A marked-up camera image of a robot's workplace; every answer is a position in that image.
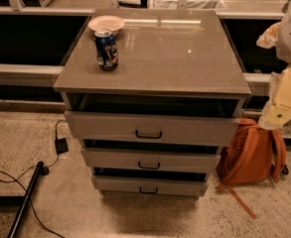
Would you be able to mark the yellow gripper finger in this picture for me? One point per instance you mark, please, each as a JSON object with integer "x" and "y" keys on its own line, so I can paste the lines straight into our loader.
{"x": 269, "y": 38}

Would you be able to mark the grey top drawer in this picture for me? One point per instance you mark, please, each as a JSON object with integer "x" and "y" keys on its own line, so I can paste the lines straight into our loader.
{"x": 154, "y": 119}

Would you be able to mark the grey drawer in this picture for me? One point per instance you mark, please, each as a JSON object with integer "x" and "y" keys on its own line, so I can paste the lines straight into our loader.
{"x": 154, "y": 119}
{"x": 149, "y": 182}
{"x": 150, "y": 156}

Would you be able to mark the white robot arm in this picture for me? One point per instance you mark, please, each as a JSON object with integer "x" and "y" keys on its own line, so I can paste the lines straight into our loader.
{"x": 277, "y": 110}

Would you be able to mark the grey drawer cabinet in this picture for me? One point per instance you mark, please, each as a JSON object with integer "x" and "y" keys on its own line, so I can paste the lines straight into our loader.
{"x": 165, "y": 53}

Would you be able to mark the grey middle drawer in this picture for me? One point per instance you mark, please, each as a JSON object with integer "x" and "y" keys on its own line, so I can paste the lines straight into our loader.
{"x": 150, "y": 156}

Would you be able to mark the grey bottom drawer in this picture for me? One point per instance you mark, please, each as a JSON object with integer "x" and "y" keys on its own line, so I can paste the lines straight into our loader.
{"x": 149, "y": 182}

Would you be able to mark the orange backpack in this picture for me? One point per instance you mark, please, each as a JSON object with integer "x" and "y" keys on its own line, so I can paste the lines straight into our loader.
{"x": 253, "y": 154}

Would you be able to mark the white paper bowl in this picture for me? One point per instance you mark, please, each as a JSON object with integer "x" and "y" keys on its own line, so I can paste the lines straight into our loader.
{"x": 112, "y": 23}

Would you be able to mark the blue pepsi can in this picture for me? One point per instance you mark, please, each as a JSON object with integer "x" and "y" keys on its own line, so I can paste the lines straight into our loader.
{"x": 107, "y": 52}

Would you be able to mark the black power adapter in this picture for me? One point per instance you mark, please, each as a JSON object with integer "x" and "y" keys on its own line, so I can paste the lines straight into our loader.
{"x": 61, "y": 146}

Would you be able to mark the black metal pole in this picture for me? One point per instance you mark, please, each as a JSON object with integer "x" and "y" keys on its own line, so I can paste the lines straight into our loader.
{"x": 26, "y": 199}

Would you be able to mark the metal window frame railing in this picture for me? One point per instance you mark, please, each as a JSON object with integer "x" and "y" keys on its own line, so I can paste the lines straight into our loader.
{"x": 16, "y": 68}

